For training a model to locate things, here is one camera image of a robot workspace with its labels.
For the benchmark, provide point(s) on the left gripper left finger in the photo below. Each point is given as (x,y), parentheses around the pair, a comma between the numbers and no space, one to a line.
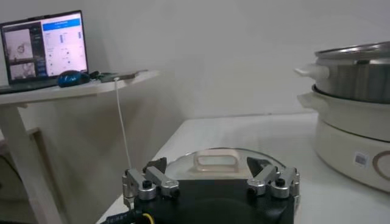
(149,185)

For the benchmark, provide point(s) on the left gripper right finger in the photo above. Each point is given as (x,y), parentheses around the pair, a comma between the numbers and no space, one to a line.
(274,184)

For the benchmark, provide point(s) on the round glass pot lid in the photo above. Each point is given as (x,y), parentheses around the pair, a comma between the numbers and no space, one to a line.
(182,165)

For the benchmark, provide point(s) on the stainless steel steamer basket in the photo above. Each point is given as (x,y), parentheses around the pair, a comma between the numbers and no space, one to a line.
(350,79)

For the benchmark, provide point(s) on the white electric cooker pot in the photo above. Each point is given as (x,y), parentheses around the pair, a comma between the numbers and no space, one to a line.
(350,146)

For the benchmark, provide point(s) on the black smartphone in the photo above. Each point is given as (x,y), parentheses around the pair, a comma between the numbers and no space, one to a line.
(123,76)

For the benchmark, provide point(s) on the blue computer mouse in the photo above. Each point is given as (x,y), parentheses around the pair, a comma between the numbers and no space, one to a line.
(73,78)

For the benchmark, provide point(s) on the white side table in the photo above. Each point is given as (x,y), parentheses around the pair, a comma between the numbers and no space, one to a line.
(45,94)

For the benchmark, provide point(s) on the black laptop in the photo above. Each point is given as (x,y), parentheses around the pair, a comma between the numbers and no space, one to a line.
(61,45)

